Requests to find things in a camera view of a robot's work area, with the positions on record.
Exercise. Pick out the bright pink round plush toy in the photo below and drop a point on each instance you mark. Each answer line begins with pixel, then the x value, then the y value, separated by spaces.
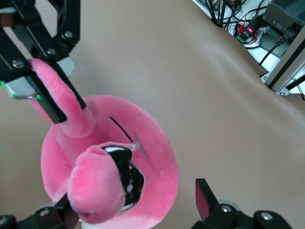
pixel 107 190

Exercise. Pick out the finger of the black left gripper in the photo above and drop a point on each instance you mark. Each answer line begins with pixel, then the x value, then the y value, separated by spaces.
pixel 9 57
pixel 69 23

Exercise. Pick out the small green circuit board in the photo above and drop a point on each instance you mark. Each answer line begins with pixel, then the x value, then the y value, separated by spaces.
pixel 240 38

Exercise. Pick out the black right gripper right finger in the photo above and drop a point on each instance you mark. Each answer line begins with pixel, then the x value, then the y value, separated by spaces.
pixel 214 214

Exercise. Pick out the grey metal electronics box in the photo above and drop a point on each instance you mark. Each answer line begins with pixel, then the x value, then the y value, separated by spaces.
pixel 283 14

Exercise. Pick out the aluminium profile post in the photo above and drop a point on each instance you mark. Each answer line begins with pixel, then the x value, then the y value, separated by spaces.
pixel 286 64

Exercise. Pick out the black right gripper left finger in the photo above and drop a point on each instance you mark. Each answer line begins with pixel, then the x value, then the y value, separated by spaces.
pixel 47 217

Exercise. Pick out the black adapter with red light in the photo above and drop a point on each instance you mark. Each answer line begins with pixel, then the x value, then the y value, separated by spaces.
pixel 252 27

